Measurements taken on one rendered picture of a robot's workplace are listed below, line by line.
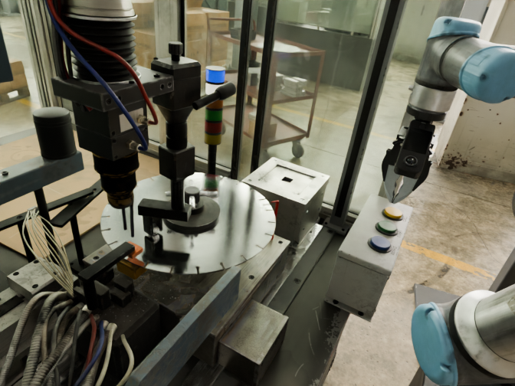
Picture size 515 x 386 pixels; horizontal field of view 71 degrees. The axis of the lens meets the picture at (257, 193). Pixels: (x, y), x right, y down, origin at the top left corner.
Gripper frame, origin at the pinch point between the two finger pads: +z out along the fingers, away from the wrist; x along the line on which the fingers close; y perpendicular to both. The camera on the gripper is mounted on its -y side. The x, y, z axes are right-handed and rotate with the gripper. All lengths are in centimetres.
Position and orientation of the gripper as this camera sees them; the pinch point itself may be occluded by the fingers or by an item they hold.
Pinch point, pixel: (393, 199)
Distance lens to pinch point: 83.4
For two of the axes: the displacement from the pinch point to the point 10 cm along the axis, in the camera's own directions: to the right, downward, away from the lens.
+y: 4.9, -4.3, 7.6
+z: -1.0, 8.4, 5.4
